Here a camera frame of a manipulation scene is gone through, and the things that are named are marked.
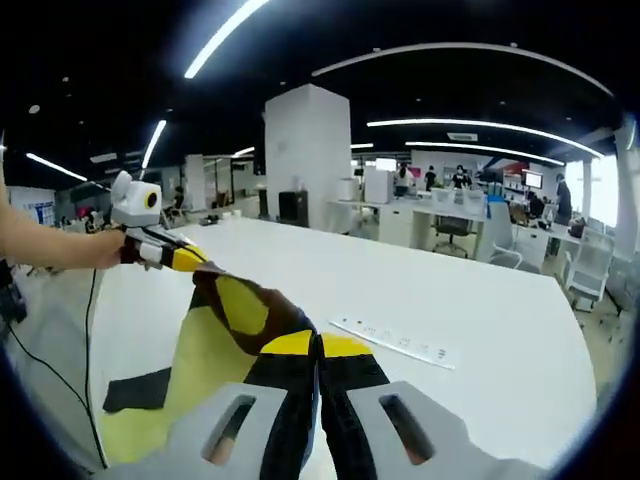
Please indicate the black box cabinet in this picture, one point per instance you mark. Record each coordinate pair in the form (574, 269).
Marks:
(292, 210)

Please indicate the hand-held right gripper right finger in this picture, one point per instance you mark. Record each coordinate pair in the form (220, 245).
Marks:
(350, 380)

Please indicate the person's left hand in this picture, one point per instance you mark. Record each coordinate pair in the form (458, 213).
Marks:
(112, 250)

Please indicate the desktop monitor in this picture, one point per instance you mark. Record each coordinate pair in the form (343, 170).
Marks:
(532, 180)

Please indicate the row of white office desks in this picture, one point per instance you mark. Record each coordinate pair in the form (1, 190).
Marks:
(395, 220)

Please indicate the ceiling air vent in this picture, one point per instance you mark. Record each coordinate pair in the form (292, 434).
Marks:
(462, 136)

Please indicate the black office chair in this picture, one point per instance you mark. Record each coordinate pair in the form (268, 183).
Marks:
(452, 227)

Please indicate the blue object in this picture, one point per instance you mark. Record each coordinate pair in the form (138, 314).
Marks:
(496, 209)

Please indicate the short ceiling light strip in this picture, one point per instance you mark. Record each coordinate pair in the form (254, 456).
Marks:
(55, 166)
(154, 142)

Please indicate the white mesh office chair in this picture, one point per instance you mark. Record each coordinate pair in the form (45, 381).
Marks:
(592, 270)

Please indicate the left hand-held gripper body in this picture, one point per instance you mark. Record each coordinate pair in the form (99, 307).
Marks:
(135, 205)

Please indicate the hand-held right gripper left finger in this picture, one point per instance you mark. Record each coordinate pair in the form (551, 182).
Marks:
(285, 380)

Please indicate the white notice board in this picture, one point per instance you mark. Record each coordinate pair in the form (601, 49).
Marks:
(32, 205)

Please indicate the long ceiling light strip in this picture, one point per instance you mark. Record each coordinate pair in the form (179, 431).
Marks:
(425, 144)
(390, 122)
(217, 47)

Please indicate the white box cabinet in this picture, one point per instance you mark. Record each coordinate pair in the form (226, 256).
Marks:
(378, 186)

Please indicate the yellow black blue garment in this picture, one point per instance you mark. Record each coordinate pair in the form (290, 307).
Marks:
(210, 360)

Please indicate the white square pillar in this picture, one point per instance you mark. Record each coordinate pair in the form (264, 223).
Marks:
(305, 150)

